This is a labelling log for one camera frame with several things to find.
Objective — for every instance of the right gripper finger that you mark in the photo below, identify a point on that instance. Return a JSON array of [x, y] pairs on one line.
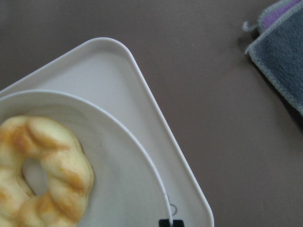
[[175, 223]]

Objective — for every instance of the white bowl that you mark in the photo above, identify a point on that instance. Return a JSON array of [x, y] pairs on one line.
[[127, 190]]

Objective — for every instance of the cream serving tray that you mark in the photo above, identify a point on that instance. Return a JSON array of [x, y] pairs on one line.
[[103, 71]]

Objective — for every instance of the grey folded cloth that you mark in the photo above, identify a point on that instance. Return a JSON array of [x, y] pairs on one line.
[[278, 51]]

